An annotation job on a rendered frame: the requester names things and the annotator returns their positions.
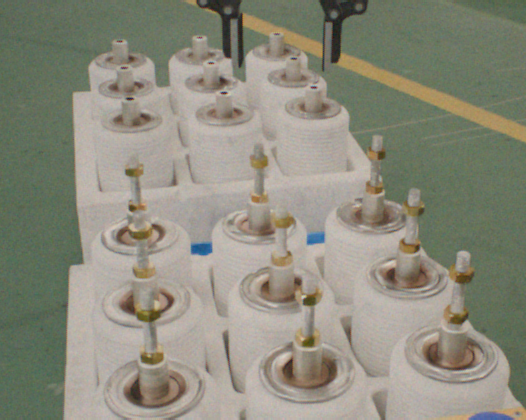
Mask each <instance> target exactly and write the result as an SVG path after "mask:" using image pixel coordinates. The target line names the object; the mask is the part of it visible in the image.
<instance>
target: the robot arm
mask: <svg viewBox="0 0 526 420"><path fill-rule="evenodd" d="M242 1H243V0H196V4H197V6H198V7H199V8H201V9H208V10H211V11H213V12H216V13H217V14H218V15H219V16H220V18H221V21H222V53H223V55H224V57H225V59H232V67H236V68H241V66H242V64H243V60H244V44H243V13H240V6H241V3H242ZM318 1H319V3H320V6H321V8H322V10H323V12H324V14H325V16H324V19H323V37H322V71H331V67H332V63H338V62H339V60H340V58H341V39H342V23H343V21H344V20H345V19H346V18H348V17H351V16H354V15H362V14H363V13H365V11H366V9H367V4H368V0H318Z"/></svg>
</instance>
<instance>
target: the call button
mask: <svg viewBox="0 0 526 420"><path fill-rule="evenodd" d="M466 420H517V419H515V418H513V417H511V416H509V415H506V414H503V413H499V412H481V413H477V414H473V415H471V416H470V417H468V418H467V419H466Z"/></svg>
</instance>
